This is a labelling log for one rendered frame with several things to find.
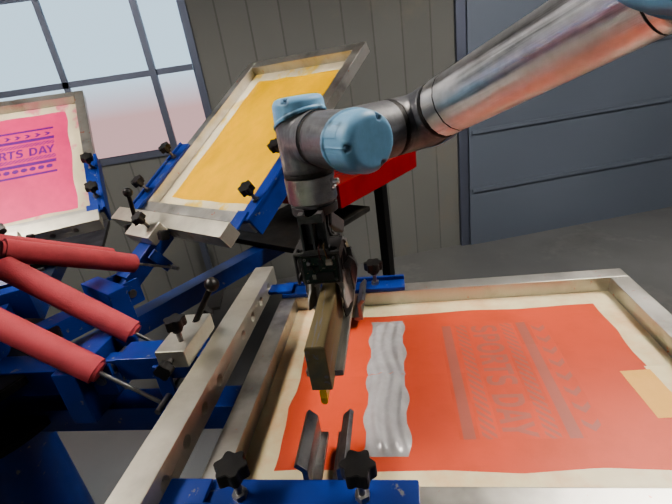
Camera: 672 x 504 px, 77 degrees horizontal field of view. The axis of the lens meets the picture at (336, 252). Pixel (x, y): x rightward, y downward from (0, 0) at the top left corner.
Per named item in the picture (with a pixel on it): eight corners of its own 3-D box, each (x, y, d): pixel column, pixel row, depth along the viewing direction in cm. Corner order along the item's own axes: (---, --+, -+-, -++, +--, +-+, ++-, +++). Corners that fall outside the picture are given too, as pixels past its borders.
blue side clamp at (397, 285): (405, 298, 107) (403, 273, 104) (406, 309, 102) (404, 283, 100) (290, 305, 112) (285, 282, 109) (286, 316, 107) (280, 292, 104)
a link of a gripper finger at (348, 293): (343, 331, 70) (326, 283, 66) (346, 312, 75) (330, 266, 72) (361, 327, 69) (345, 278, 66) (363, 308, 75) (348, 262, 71)
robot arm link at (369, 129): (415, 96, 51) (359, 99, 59) (338, 113, 45) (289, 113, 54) (419, 162, 54) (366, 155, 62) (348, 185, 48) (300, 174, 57)
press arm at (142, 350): (216, 357, 86) (210, 337, 84) (205, 377, 81) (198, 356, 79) (138, 361, 89) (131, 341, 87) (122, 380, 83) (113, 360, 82)
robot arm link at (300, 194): (289, 171, 67) (340, 165, 66) (295, 199, 69) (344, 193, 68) (278, 183, 60) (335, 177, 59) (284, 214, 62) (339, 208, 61)
